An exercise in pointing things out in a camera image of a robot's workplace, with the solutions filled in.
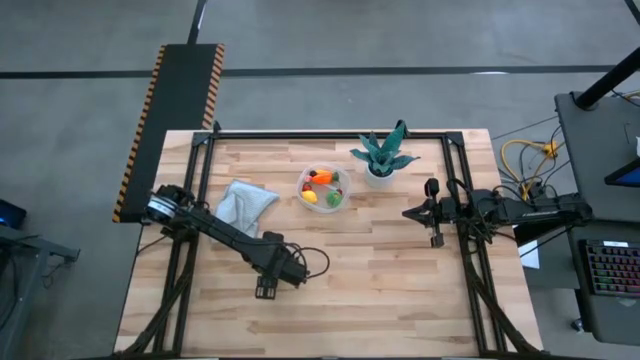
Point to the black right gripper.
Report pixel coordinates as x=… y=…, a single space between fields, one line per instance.
x=444 y=211

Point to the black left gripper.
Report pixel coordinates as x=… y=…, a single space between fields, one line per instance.
x=274 y=262

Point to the green toy pear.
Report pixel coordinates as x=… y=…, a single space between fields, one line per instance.
x=333 y=200

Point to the red toy strawberry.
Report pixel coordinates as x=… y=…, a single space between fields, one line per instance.
x=340 y=190

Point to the red toy pepper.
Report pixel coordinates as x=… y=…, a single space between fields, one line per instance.
x=306 y=187

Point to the orange toy carrot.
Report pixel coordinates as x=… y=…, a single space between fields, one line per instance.
x=322 y=178

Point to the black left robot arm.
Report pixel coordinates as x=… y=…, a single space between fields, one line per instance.
x=215 y=230

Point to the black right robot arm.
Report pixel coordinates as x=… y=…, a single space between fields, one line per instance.
x=525 y=210

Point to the clear plastic tupperware container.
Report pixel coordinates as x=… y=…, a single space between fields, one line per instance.
x=300 y=200

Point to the white plant pot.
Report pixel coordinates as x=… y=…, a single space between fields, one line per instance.
x=372 y=181

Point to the green snake plant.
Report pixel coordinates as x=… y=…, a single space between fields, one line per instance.
x=384 y=152

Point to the yellow toy lemon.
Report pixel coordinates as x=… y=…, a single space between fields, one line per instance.
x=309 y=196

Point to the grey cloth towel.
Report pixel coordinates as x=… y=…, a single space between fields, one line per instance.
x=245 y=205

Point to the white paper sheet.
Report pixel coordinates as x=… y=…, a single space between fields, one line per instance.
x=531 y=257

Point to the grey desk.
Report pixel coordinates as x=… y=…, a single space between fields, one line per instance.
x=590 y=145

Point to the black hazard-striped floor mat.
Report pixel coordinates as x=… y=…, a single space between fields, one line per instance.
x=175 y=125

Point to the backlit computer keyboard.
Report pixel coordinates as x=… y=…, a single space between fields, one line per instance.
x=612 y=267

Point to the black computer monitor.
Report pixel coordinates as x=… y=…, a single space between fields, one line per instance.
x=625 y=176

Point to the black monitor pole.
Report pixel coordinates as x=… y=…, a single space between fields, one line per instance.
x=607 y=80

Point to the blue-lit device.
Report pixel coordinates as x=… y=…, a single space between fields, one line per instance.
x=10 y=214

